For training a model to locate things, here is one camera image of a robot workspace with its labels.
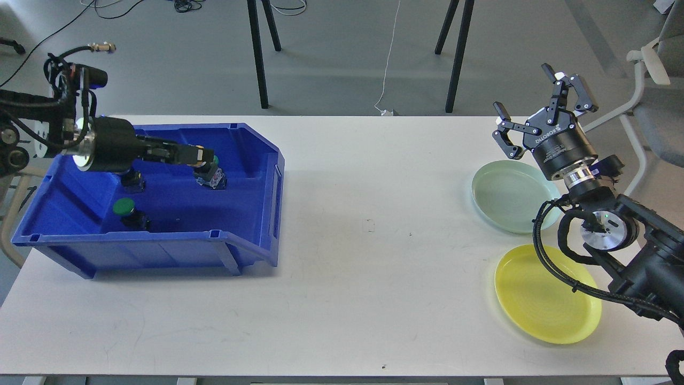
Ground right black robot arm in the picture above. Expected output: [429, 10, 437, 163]
[493, 63, 682, 346]

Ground white cable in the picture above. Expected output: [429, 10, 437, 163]
[374, 0, 401, 116]

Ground grey office chair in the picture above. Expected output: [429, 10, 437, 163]
[584, 1, 683, 195]

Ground light green plate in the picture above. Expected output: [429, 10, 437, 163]
[471, 160, 561, 234]

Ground black stand legs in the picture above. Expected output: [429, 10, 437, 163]
[434, 1, 476, 113]
[247, 1, 282, 109]

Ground beige chair at left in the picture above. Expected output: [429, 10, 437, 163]
[1, 166, 45, 269]

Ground green push button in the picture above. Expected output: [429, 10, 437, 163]
[112, 197, 151, 231]
[193, 155, 227, 190]

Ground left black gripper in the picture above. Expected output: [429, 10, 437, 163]
[73, 117, 215, 173]

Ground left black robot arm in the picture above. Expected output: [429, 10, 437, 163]
[2, 42, 219, 181]

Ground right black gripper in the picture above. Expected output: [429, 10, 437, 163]
[493, 63, 598, 180]

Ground yellow plate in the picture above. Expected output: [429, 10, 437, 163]
[494, 244, 603, 344]

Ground black floor cables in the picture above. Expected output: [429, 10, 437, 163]
[0, 0, 308, 89]

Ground right black stand legs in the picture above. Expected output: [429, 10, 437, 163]
[434, 1, 476, 113]

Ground left black stand legs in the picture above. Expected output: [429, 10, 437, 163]
[247, 1, 282, 109]

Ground blue plastic bin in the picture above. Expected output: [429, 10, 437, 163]
[11, 124, 284, 279]

